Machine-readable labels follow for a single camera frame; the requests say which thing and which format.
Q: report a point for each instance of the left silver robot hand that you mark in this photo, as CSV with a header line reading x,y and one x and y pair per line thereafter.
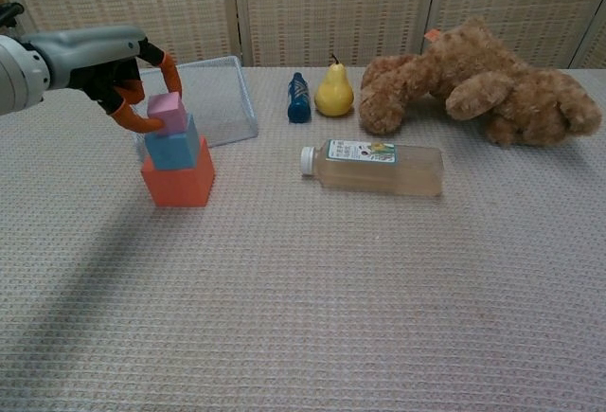
x,y
80,57

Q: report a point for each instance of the pink foam cube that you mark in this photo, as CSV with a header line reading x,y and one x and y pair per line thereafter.
x,y
168,111

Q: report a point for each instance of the blue foam cube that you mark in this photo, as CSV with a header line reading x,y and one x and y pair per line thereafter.
x,y
168,151

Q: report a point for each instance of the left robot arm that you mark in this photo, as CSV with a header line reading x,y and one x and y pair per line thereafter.
x,y
19,76

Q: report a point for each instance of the orange foam cube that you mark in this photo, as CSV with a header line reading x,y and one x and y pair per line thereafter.
x,y
177,184

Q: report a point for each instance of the small blue bottle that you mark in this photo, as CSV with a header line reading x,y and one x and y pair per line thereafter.
x,y
298,104

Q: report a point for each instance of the yellow toy pear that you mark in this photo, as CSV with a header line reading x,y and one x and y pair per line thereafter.
x,y
333,97

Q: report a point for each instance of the clear juice bottle white cap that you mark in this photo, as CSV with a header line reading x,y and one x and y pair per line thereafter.
x,y
379,170

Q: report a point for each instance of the beige woven tablecloth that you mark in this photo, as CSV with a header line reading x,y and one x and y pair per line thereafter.
x,y
331,289

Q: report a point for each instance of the brown teddy bear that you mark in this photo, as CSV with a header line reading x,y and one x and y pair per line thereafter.
x,y
492,85

